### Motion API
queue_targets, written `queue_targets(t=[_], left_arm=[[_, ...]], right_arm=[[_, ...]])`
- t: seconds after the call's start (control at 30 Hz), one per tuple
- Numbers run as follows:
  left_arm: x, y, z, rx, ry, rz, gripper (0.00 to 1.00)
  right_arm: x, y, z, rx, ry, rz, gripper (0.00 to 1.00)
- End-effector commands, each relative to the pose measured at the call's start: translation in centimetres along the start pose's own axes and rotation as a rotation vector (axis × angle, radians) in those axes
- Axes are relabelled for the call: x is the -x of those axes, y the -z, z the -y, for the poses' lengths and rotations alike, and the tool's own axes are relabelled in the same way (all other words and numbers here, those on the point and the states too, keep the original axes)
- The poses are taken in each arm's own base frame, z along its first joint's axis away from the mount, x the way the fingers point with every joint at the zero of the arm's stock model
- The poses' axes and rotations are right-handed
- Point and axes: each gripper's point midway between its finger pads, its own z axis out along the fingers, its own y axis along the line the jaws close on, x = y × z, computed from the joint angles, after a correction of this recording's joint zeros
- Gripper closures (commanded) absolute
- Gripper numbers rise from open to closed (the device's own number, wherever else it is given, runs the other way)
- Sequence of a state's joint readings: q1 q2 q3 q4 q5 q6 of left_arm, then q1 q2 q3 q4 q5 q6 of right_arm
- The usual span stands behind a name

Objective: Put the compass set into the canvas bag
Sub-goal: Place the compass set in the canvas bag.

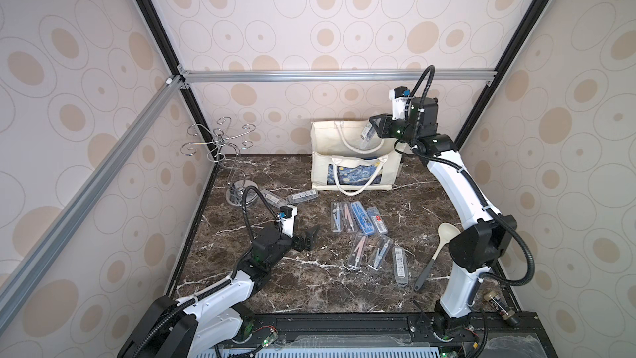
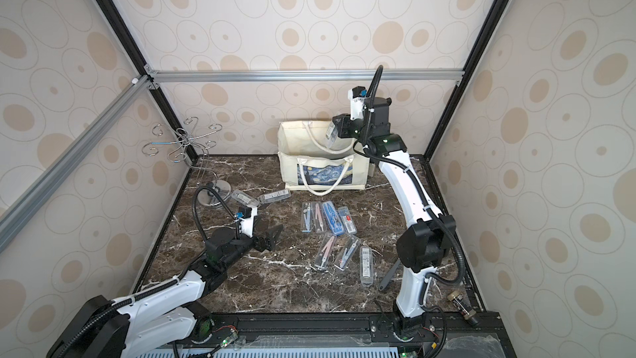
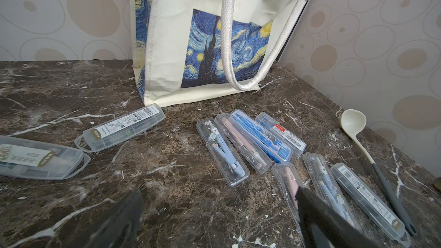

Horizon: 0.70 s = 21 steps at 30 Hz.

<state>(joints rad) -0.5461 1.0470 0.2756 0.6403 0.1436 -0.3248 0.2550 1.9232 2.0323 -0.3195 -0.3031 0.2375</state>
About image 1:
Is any gold label clear case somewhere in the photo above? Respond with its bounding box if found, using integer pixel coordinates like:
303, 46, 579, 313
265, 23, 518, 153
359, 122, 375, 150

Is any long barcode clear case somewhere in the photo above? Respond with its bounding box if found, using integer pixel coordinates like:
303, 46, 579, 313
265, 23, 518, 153
286, 189, 319, 205

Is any pink compass clear case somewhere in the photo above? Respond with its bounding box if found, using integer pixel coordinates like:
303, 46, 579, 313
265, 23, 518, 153
347, 235, 368, 270

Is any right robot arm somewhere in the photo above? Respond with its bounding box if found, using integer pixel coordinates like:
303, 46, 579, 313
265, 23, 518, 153
369, 66, 536, 341

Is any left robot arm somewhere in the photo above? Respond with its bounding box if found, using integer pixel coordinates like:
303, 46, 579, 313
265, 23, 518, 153
118, 185, 321, 357

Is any light blue compass case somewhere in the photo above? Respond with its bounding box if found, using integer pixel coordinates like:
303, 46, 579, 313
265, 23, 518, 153
331, 202, 342, 233

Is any pink compass case upper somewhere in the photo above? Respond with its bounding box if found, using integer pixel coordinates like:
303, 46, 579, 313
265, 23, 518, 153
341, 202, 355, 233

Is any cream canvas tote bag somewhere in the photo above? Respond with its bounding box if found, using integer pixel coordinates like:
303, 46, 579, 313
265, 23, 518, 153
311, 120, 402, 197

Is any blue compass clear case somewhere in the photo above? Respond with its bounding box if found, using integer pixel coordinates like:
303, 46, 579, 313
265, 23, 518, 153
350, 202, 376, 236

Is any clear compass case right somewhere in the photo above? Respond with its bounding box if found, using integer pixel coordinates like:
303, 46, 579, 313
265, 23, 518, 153
393, 245, 409, 288

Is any clear case near rack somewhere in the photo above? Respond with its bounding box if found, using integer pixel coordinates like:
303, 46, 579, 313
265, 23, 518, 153
262, 189, 288, 210

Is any red label clear case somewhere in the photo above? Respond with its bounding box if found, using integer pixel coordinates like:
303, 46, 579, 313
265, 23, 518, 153
366, 207, 389, 235

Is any silver aluminium crossbar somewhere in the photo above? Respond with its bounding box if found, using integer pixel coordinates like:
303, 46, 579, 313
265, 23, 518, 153
182, 68, 497, 84

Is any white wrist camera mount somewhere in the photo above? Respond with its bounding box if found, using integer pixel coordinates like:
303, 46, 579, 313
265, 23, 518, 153
278, 205, 297, 238

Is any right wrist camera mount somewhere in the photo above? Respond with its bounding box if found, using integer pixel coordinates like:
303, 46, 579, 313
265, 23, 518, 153
389, 86, 411, 120

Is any chrome wire cup rack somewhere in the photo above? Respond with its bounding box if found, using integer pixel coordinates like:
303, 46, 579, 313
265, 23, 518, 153
180, 116, 257, 207

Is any silver aluminium left rail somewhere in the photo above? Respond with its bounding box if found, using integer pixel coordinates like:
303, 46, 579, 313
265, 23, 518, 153
1, 75, 185, 332

